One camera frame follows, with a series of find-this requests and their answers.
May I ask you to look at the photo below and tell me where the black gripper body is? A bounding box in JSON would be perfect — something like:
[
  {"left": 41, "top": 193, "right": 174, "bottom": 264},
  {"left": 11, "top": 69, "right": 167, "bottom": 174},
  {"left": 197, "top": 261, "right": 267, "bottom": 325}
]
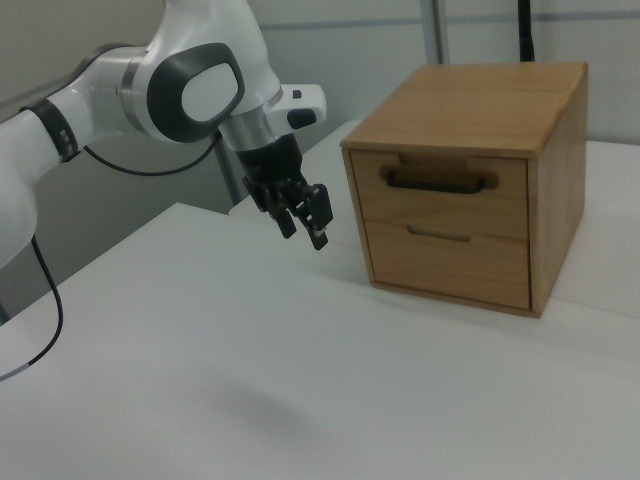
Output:
[{"left": 236, "top": 136, "right": 308, "bottom": 199}]

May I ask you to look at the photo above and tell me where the wooden drawer with handle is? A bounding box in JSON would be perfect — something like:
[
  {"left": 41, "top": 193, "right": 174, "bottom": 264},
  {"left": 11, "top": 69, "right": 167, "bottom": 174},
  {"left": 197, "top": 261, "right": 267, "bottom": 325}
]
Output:
[{"left": 348, "top": 148, "right": 531, "bottom": 242}]

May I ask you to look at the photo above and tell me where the black metal drawer handle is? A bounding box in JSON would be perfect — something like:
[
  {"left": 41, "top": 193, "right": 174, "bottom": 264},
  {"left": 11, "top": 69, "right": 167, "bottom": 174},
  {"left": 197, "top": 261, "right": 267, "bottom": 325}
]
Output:
[{"left": 383, "top": 168, "right": 489, "bottom": 194}]

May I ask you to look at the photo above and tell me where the wooden drawer cabinet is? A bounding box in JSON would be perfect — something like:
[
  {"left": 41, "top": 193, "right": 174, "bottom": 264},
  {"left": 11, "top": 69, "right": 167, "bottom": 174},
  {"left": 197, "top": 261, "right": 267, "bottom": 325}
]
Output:
[{"left": 339, "top": 60, "right": 590, "bottom": 320}]

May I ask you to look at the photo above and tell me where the black upright pole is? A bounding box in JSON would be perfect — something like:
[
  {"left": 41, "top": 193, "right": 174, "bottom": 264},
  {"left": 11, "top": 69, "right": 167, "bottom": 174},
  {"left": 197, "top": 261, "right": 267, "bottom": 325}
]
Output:
[{"left": 515, "top": 0, "right": 539, "bottom": 64}]

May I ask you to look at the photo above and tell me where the wooden drawer without handle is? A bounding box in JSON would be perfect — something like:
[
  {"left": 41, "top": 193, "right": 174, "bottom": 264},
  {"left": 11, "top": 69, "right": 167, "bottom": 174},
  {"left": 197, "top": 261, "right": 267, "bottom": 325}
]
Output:
[{"left": 361, "top": 219, "right": 533, "bottom": 311}]

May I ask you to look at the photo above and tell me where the grey partition post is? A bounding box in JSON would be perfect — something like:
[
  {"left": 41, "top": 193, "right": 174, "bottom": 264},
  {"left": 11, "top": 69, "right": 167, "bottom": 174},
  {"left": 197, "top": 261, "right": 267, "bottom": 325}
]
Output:
[{"left": 429, "top": 0, "right": 452, "bottom": 66}]

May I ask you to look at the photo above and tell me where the black cable strap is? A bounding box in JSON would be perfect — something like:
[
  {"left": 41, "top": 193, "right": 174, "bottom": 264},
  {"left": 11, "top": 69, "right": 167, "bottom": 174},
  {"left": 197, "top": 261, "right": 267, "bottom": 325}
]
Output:
[{"left": 18, "top": 98, "right": 82, "bottom": 164}]

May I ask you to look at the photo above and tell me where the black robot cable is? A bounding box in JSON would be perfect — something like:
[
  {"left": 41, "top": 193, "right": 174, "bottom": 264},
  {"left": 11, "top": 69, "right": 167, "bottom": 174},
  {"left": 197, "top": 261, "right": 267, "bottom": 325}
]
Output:
[{"left": 0, "top": 130, "right": 224, "bottom": 384}]

